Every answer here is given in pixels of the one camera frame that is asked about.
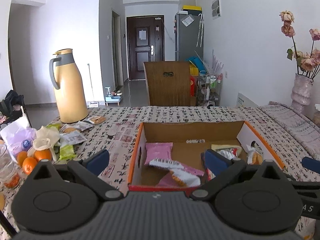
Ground brown white cracker packet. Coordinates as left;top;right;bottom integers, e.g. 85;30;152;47
149;158;203;187

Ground silver foil snack packet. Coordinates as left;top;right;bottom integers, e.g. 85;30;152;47
216;147;242;160

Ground small green snack packet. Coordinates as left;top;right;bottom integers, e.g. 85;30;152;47
59;145;76;160

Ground calligraphy print tablecloth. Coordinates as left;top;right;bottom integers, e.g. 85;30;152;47
0;103;320;240

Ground orange right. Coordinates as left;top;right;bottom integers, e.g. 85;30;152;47
33;149;52;161

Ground orange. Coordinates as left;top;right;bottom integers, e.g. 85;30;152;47
22;157;38;175
33;149;52;161
16;151;28;167

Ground red orange cardboard box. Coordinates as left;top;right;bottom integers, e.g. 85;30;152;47
127;121;285;193

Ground orange middle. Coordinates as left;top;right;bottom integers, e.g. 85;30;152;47
22;157;38;175

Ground pink snack packet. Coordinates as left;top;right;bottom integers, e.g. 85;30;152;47
144;142;173;165

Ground orange left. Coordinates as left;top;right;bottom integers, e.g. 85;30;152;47
16;151;28;167

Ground pink ribbed vase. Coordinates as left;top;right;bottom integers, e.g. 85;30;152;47
291;74;313;113

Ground purple plastic bag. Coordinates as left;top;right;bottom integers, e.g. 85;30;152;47
1;115;36;158

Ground glass cup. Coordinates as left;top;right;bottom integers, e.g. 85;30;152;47
0;144;20;189

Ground metal storage cart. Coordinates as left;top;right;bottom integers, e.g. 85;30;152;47
196;71;223;109

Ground yellow paper cup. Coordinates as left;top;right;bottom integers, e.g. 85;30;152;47
0;193;5;211

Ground yellow thermos jug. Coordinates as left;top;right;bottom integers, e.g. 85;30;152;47
49;48;88;124

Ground black bag on chair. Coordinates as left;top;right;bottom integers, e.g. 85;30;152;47
1;90;25;124

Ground dried pink roses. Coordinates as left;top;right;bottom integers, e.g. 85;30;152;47
279;10;319;81

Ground wooden chair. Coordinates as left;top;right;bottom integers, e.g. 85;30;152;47
144;61;191;107

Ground grey refrigerator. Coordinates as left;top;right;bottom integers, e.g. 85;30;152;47
175;10;204;61

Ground dark brown door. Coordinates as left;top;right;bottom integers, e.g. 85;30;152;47
126;15;164;80

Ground yellow box on fridge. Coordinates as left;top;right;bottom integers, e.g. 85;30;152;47
182;5;202;11

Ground wall electrical panel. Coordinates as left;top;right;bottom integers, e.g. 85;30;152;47
211;0;221;19

